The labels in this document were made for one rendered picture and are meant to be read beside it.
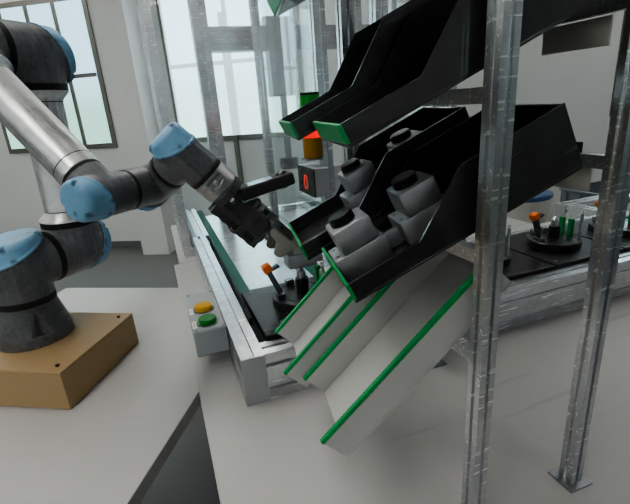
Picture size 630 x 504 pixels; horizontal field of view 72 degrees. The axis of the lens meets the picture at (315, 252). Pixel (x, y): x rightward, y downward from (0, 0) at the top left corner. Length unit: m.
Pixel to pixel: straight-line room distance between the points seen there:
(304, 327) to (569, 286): 0.69
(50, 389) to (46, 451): 0.13
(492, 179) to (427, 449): 0.47
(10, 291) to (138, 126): 3.67
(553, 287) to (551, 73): 3.44
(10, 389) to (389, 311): 0.77
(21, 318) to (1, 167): 4.97
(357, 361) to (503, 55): 0.42
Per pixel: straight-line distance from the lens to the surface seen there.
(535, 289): 1.13
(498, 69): 0.44
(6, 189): 6.04
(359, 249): 0.49
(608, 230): 0.59
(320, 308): 0.76
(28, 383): 1.03
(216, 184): 0.83
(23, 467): 0.92
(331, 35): 2.09
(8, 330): 1.10
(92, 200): 0.78
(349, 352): 0.63
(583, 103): 4.57
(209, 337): 0.95
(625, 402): 0.96
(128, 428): 0.91
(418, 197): 0.49
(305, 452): 0.77
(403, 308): 0.62
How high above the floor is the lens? 1.39
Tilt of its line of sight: 19 degrees down
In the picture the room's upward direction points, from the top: 4 degrees counter-clockwise
